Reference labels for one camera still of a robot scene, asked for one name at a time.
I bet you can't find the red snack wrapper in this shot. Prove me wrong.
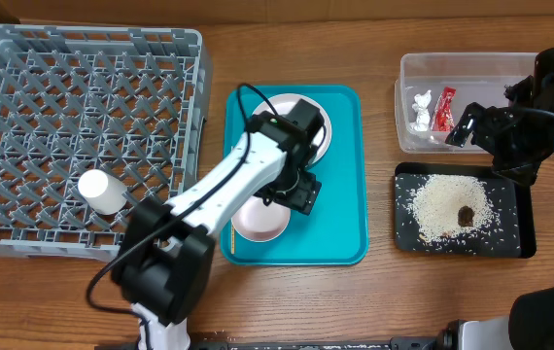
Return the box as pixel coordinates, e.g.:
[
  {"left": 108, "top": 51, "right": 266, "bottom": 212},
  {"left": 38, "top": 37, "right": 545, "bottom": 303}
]
[{"left": 432, "top": 87, "right": 456, "bottom": 132}]

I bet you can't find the rice pile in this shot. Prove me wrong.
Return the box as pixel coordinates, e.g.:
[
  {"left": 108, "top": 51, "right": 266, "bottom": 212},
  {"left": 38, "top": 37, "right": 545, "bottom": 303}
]
[{"left": 395, "top": 173, "right": 519, "bottom": 256}]

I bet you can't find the brown food piece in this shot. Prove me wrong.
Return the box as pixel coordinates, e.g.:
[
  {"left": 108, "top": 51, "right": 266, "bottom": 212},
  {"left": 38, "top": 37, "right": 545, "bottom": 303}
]
[{"left": 458, "top": 206, "right": 474, "bottom": 228}]

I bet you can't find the large white plate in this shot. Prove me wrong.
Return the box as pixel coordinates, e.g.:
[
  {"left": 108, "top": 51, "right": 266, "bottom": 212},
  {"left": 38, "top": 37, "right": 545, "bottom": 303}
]
[{"left": 269, "top": 93, "right": 332, "bottom": 168}]

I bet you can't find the white cup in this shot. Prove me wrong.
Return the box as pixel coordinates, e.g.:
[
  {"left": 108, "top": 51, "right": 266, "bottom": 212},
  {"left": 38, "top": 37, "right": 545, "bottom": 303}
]
[{"left": 78, "top": 169, "right": 127, "bottom": 215}]

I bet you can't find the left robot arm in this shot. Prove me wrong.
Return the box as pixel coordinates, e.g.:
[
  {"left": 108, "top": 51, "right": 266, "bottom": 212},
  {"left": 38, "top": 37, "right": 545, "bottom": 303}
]
[{"left": 106, "top": 112, "right": 326, "bottom": 349}]

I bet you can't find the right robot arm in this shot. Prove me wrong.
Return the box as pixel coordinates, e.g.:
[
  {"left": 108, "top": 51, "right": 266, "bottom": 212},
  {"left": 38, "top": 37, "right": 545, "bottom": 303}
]
[{"left": 437, "top": 48, "right": 554, "bottom": 349}]

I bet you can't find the grey dishwasher rack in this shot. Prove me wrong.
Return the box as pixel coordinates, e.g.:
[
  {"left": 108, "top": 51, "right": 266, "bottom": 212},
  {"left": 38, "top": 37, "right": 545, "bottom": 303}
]
[{"left": 0, "top": 24, "right": 212, "bottom": 261}]

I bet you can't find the crumpled white paper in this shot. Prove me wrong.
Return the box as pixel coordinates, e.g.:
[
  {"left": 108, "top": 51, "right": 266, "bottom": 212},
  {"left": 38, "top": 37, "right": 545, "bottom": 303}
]
[{"left": 411, "top": 90, "right": 432, "bottom": 131}]

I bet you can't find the clear plastic bin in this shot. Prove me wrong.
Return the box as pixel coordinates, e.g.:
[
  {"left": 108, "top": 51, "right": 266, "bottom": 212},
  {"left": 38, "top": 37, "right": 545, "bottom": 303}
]
[{"left": 395, "top": 52, "right": 536, "bottom": 154}]

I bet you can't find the teal plastic tray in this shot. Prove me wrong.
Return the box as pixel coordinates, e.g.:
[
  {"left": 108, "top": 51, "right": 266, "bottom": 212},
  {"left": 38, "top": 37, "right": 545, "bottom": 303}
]
[{"left": 220, "top": 85, "right": 368, "bottom": 265}]

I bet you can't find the black tray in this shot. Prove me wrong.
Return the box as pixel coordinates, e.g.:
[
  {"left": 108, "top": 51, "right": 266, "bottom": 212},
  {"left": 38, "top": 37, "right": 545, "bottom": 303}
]
[{"left": 395, "top": 162, "right": 537, "bottom": 259}]

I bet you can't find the wooden chopstick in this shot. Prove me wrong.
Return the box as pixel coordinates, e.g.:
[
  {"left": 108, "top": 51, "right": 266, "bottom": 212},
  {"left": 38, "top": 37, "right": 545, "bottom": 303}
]
[{"left": 230, "top": 225, "right": 236, "bottom": 256}]

